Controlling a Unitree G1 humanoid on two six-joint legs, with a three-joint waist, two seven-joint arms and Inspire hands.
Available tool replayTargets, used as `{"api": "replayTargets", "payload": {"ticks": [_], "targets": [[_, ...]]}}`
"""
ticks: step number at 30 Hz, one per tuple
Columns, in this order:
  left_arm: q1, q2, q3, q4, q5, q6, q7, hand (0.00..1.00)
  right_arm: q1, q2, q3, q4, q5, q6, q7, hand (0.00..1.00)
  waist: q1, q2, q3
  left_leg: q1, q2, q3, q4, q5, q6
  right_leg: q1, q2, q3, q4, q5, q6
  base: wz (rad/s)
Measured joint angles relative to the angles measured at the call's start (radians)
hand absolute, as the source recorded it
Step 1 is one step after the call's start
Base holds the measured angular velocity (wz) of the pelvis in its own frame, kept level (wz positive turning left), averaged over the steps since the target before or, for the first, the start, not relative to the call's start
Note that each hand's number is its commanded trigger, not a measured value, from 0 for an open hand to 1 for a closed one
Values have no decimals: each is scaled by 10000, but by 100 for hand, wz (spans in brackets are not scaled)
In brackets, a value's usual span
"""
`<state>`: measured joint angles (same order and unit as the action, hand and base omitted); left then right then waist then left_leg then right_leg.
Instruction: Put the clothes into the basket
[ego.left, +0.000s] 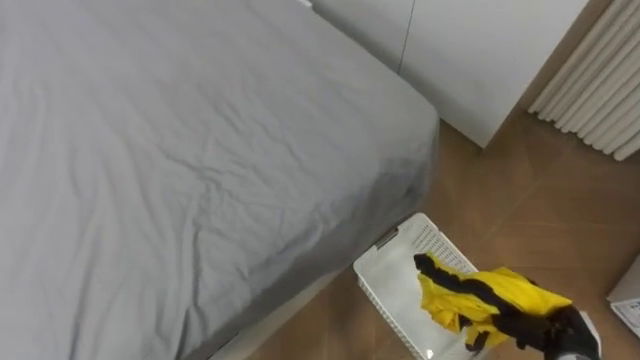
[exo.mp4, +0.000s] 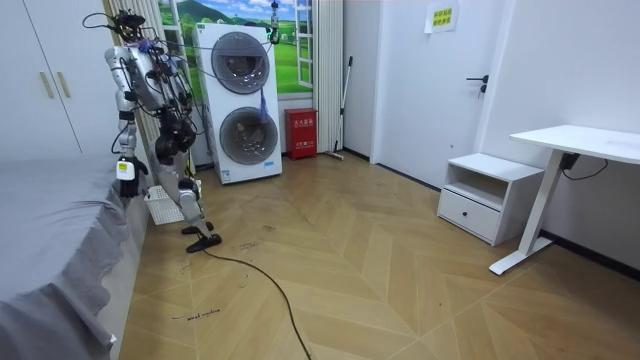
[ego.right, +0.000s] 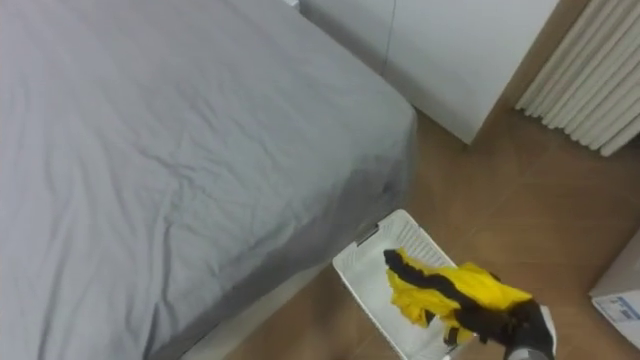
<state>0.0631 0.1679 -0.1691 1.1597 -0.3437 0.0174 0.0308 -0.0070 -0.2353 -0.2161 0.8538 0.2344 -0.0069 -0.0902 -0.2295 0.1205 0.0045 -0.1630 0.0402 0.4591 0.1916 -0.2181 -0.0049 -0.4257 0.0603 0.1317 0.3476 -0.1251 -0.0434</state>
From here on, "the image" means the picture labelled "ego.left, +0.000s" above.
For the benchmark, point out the white box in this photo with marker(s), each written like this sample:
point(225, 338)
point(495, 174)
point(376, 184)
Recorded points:
point(627, 300)

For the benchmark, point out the white plastic laundry basket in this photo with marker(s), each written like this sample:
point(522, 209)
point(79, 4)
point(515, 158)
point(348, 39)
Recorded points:
point(395, 285)

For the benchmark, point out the grey bed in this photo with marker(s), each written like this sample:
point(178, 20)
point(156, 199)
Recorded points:
point(165, 165)

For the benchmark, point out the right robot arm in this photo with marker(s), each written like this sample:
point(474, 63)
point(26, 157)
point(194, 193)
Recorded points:
point(575, 357)

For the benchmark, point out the white cabinet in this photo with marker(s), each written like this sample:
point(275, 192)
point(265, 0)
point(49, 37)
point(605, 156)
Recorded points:
point(465, 55)

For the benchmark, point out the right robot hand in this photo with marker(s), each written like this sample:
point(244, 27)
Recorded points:
point(565, 332)

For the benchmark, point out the cream pleated curtain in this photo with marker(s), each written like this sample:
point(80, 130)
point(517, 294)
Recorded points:
point(595, 95)

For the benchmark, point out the yellow and black garment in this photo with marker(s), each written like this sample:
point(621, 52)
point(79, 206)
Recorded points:
point(480, 295)

